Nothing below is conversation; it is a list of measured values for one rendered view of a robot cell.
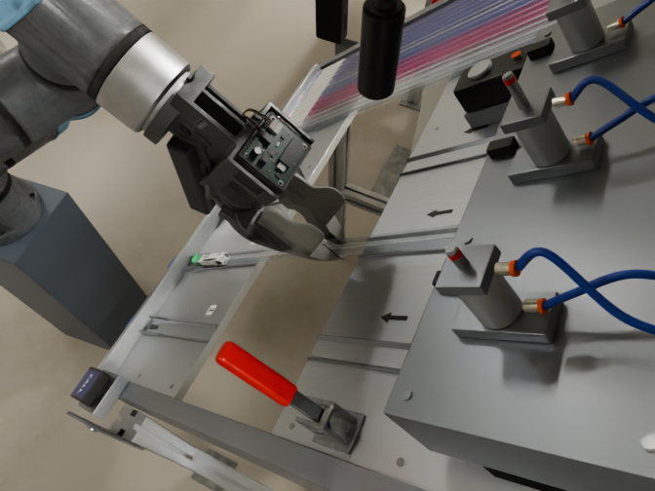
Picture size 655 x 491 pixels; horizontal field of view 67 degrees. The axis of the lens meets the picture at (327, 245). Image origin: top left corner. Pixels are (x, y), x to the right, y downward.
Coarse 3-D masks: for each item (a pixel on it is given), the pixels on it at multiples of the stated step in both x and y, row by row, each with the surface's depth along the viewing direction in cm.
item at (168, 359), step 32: (320, 160) 70; (224, 224) 78; (192, 256) 76; (192, 288) 70; (224, 288) 63; (160, 320) 69; (192, 320) 63; (224, 320) 58; (160, 352) 63; (192, 352) 57; (160, 384) 57
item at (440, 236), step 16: (336, 240) 50; (352, 240) 48; (368, 240) 46; (384, 240) 45; (400, 240) 43; (416, 240) 42; (432, 240) 41; (448, 240) 40; (224, 256) 66; (240, 256) 63; (256, 256) 60; (272, 256) 58; (288, 256) 56
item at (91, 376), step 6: (90, 372) 61; (96, 372) 60; (84, 378) 61; (90, 378) 60; (96, 378) 58; (78, 384) 61; (84, 384) 60; (90, 384) 59; (78, 390) 60; (84, 390) 59; (78, 396) 59; (84, 396) 57
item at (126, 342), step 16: (304, 80) 94; (288, 112) 91; (208, 224) 78; (192, 240) 77; (176, 256) 76; (176, 272) 75; (160, 288) 73; (144, 304) 71; (160, 304) 73; (144, 320) 71; (128, 336) 69; (112, 352) 68; (128, 352) 69; (112, 368) 68
